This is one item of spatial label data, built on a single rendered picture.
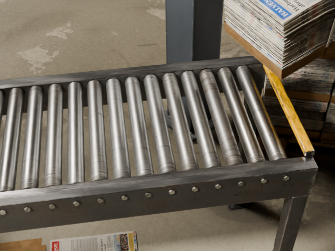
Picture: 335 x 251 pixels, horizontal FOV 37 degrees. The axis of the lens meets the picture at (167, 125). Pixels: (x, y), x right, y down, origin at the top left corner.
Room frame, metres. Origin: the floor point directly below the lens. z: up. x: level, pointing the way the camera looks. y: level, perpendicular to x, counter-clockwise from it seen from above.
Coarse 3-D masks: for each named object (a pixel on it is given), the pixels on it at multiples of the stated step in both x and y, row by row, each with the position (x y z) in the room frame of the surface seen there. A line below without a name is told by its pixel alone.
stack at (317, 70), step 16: (320, 64) 1.69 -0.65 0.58; (288, 80) 1.72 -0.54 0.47; (304, 80) 1.71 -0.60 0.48; (320, 80) 1.69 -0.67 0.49; (272, 96) 1.74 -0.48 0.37; (272, 112) 1.73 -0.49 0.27; (304, 112) 1.70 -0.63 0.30; (320, 112) 1.69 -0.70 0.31; (304, 128) 1.70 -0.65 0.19; (320, 128) 1.68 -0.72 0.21; (320, 144) 1.68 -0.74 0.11
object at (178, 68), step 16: (160, 64) 1.42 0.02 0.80; (176, 64) 1.41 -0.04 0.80; (192, 64) 1.41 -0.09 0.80; (208, 64) 1.41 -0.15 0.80; (224, 64) 1.41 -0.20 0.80; (240, 64) 1.41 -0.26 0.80; (256, 64) 1.41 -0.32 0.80; (0, 80) 1.34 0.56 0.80; (16, 80) 1.34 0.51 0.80; (32, 80) 1.34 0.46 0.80; (48, 80) 1.34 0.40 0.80; (64, 80) 1.34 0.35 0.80; (80, 80) 1.34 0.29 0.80; (160, 80) 1.37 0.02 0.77; (256, 80) 1.41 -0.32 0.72; (64, 96) 1.33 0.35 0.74; (144, 96) 1.36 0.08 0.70
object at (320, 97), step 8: (328, 56) 1.69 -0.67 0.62; (288, 96) 1.71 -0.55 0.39; (296, 96) 1.71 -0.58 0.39; (304, 96) 1.70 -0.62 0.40; (312, 96) 1.69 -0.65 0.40; (320, 96) 1.69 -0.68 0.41; (328, 96) 1.68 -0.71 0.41; (280, 128) 1.72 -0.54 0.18; (288, 128) 1.71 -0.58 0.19; (312, 136) 1.69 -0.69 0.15; (320, 136) 1.68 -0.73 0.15; (328, 136) 1.67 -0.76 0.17
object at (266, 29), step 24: (240, 0) 1.29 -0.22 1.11; (264, 0) 1.22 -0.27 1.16; (288, 0) 1.20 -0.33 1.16; (312, 0) 1.19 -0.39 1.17; (240, 24) 1.32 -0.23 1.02; (264, 24) 1.20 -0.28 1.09; (288, 24) 1.13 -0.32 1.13; (312, 24) 1.19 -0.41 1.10; (264, 48) 1.23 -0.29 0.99; (288, 48) 1.15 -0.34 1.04; (312, 48) 1.21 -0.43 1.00
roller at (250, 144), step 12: (228, 72) 1.36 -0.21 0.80; (228, 84) 1.30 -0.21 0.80; (228, 96) 1.25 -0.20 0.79; (240, 96) 1.25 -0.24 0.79; (240, 108) 1.18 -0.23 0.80; (240, 120) 1.13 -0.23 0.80; (240, 132) 1.08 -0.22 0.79; (252, 132) 1.07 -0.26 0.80; (252, 144) 1.02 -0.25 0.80; (252, 156) 0.97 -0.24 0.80
